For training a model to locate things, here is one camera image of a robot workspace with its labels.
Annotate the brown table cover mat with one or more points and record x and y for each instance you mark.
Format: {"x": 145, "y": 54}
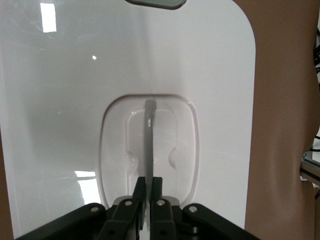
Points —
{"x": 275, "y": 125}

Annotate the white plastic box lid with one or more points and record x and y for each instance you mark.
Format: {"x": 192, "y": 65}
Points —
{"x": 62, "y": 100}

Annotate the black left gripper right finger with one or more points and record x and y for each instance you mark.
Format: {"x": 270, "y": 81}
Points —
{"x": 162, "y": 217}

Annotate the grey lid latch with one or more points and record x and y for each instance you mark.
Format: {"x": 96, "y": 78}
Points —
{"x": 155, "y": 3}

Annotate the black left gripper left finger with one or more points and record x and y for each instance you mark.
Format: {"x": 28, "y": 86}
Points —
{"x": 130, "y": 215}

